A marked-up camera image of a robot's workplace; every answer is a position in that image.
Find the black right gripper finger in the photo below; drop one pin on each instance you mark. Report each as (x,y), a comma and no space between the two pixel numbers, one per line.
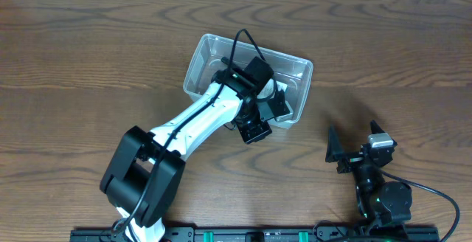
(375,128)
(335,151)

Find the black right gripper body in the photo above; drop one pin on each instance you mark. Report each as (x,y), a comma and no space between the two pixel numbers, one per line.
(351,162)

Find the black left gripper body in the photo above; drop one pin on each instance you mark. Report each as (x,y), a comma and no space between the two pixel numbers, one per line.
(251,125)

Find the clear plastic container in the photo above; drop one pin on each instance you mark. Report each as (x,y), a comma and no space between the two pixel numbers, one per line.
(295,72)

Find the white blue cardboard box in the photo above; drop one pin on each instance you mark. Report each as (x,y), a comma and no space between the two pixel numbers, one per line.
(280,87)

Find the small claw hammer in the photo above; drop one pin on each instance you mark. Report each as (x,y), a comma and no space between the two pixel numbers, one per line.
(225,60)

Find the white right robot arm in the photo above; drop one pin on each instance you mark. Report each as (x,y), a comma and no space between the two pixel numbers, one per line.
(381,203)

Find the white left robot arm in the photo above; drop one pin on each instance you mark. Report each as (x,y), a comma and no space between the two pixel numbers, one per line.
(145,171)

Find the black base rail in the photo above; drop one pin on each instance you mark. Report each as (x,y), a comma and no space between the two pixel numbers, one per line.
(323,232)

